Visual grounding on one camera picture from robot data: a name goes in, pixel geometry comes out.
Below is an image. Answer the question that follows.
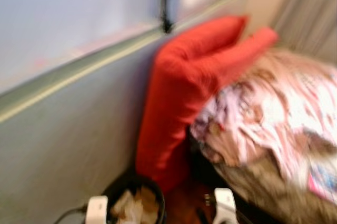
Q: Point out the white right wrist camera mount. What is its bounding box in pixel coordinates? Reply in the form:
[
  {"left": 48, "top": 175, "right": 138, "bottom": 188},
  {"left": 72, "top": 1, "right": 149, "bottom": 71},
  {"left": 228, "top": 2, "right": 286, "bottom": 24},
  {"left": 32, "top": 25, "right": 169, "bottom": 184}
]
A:
[{"left": 213, "top": 188, "right": 237, "bottom": 224}]

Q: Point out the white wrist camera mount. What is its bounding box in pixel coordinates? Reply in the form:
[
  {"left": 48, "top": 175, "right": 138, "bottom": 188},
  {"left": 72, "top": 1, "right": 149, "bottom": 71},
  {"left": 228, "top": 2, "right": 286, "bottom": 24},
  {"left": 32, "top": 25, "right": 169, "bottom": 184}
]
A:
[
  {"left": 85, "top": 195, "right": 108, "bottom": 224},
  {"left": 213, "top": 188, "right": 237, "bottom": 224}
]

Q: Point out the colourful comic book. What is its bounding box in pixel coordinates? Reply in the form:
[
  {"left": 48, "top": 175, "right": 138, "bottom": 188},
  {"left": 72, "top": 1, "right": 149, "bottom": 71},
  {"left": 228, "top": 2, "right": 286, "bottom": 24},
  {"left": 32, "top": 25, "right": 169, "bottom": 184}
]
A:
[{"left": 308, "top": 162, "right": 337, "bottom": 203}]

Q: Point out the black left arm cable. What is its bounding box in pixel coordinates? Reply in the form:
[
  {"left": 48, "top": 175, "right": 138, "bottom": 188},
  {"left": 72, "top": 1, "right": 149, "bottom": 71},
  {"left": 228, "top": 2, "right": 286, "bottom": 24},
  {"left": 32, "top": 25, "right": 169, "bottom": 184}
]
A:
[{"left": 53, "top": 206, "right": 87, "bottom": 224}]

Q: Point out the black hanging cable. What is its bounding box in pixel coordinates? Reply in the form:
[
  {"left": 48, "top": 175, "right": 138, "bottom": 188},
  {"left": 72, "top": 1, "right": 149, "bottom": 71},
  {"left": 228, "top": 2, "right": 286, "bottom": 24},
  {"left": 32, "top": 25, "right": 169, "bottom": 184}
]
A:
[{"left": 161, "top": 0, "right": 177, "bottom": 33}]

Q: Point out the black round waste bin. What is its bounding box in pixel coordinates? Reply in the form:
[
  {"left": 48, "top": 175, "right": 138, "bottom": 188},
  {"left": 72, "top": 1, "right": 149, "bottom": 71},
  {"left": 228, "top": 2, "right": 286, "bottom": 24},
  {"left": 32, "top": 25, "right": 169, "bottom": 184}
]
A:
[{"left": 103, "top": 174, "right": 166, "bottom": 224}]

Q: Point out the bed with grey floral sheet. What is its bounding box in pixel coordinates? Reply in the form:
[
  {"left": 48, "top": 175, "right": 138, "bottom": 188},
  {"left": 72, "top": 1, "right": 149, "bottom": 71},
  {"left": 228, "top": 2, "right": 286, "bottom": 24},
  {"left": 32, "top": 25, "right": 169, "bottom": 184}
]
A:
[{"left": 213, "top": 150, "right": 337, "bottom": 224}]

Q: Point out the pink cartoon print blanket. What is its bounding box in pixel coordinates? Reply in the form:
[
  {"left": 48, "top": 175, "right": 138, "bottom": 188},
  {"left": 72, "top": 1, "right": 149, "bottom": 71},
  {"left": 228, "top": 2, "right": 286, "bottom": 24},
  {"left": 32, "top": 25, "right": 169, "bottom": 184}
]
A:
[{"left": 191, "top": 50, "right": 337, "bottom": 193}]

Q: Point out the red ribbed cushion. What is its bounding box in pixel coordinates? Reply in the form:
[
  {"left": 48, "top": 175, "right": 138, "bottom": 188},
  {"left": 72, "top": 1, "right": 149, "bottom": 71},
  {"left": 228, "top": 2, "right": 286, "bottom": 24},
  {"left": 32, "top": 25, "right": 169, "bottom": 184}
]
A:
[
  {"left": 136, "top": 27, "right": 279, "bottom": 193},
  {"left": 153, "top": 15, "right": 249, "bottom": 77}
]

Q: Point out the crumpled paper rubbish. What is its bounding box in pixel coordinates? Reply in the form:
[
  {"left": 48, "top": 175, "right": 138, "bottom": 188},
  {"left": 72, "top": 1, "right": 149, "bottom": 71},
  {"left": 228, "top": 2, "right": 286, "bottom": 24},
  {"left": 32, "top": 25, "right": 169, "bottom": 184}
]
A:
[{"left": 111, "top": 187, "right": 158, "bottom": 224}]

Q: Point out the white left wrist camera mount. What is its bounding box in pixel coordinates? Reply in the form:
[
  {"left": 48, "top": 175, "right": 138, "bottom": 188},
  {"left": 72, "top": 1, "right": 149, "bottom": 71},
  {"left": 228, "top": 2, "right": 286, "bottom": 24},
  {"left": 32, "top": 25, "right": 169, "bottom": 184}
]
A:
[{"left": 85, "top": 195, "right": 108, "bottom": 224}]

